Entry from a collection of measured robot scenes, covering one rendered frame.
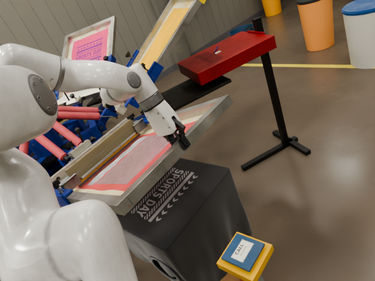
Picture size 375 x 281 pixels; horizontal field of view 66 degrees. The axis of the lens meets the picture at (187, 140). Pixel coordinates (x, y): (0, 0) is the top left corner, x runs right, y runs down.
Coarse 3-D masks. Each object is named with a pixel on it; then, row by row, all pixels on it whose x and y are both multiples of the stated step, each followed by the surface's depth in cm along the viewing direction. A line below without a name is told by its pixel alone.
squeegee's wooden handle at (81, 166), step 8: (128, 120) 148; (120, 128) 144; (128, 128) 147; (112, 136) 142; (120, 136) 144; (128, 136) 147; (104, 144) 139; (112, 144) 141; (88, 152) 134; (96, 152) 136; (104, 152) 138; (80, 160) 131; (88, 160) 133; (96, 160) 135; (72, 168) 128; (80, 168) 131; (88, 168) 133; (80, 176) 130
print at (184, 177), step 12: (168, 180) 134; (180, 180) 131; (192, 180) 128; (156, 192) 130; (168, 192) 127; (180, 192) 124; (144, 204) 126; (156, 204) 123; (168, 204) 121; (144, 216) 120; (156, 216) 117
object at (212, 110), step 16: (224, 96) 109; (176, 112) 134; (192, 112) 123; (208, 112) 104; (192, 128) 98; (176, 144) 93; (192, 144) 96; (160, 160) 89; (176, 160) 91; (144, 176) 85; (160, 176) 87; (80, 192) 110; (128, 192) 81; (144, 192) 83; (112, 208) 81; (128, 208) 80
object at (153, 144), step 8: (176, 128) 124; (144, 136) 147; (152, 136) 137; (144, 144) 132; (152, 144) 124; (160, 144) 117; (168, 144) 111; (120, 152) 147; (136, 152) 128; (144, 152) 121; (152, 152) 114; (160, 152) 108
